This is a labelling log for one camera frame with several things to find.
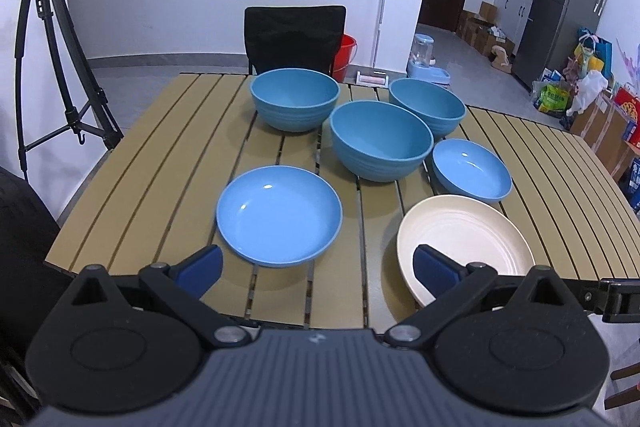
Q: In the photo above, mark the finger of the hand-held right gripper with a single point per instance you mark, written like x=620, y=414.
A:
x=620, y=299

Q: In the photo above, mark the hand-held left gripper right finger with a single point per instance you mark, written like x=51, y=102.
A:
x=434, y=274

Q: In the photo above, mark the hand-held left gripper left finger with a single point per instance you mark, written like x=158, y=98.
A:
x=200, y=271

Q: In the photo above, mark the cream plate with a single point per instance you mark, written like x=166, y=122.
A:
x=470, y=232

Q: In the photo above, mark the blue plate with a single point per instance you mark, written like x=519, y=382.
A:
x=277, y=214

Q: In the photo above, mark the small shallow blue bowl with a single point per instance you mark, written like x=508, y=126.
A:
x=470, y=172

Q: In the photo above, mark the large blue ribbed bowl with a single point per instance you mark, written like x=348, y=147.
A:
x=427, y=104
x=380, y=137
x=295, y=99

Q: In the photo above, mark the blue pet food bag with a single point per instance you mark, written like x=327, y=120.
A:
x=635, y=184

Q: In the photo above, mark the dark fabric seat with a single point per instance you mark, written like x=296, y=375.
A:
x=25, y=257

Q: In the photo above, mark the large taped cardboard box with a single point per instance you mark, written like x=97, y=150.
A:
x=597, y=122

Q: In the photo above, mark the red printed box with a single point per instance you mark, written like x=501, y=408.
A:
x=629, y=112

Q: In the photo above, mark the white flat mop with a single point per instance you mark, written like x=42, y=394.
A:
x=371, y=78

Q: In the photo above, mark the green printed bag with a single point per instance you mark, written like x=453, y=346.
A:
x=550, y=99

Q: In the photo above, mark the blue pet water feeder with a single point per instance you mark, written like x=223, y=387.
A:
x=425, y=64

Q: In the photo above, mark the white plastic bag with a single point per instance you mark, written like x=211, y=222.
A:
x=590, y=87

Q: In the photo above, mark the wooden cat scratcher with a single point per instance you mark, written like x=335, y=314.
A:
x=502, y=59

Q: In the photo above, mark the blue white packet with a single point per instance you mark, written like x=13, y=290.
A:
x=552, y=76

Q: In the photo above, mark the red plastic bucket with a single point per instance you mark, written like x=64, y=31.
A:
x=346, y=54

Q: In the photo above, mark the low open cardboard box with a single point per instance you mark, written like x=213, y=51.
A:
x=472, y=32

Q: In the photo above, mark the blue gift bag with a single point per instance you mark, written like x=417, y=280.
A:
x=602, y=54

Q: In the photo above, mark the black fabric chair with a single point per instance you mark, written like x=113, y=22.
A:
x=295, y=34

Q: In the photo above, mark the small cardboard box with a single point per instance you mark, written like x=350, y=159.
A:
x=487, y=12

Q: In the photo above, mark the grey refrigerator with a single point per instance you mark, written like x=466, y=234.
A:
x=560, y=17

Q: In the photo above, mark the brown wooden frame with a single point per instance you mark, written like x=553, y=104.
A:
x=627, y=369

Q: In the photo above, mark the iridescent wall decoration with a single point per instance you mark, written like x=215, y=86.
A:
x=631, y=64

